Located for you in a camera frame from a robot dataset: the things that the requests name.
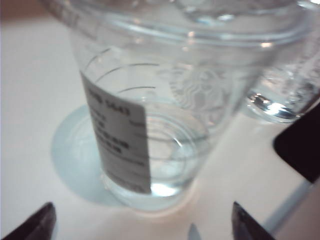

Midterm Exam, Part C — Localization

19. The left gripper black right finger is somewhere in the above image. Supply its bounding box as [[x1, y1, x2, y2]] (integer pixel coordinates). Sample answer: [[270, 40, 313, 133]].
[[231, 201, 277, 240]]

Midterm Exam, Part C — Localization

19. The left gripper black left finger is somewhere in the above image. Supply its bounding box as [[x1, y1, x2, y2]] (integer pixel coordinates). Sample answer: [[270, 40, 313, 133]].
[[0, 201, 57, 240]]

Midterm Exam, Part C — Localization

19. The clear labelled cup embossed logo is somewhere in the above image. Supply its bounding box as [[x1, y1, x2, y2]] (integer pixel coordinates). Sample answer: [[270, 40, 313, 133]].
[[37, 0, 316, 213]]

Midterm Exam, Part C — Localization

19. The short clear labelled dome-lid cup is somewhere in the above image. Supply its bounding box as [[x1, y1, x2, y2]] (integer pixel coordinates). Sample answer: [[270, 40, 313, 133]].
[[239, 32, 320, 125]]

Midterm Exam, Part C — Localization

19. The black desk mat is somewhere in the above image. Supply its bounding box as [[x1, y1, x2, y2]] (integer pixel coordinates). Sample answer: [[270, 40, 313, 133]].
[[273, 109, 320, 185]]

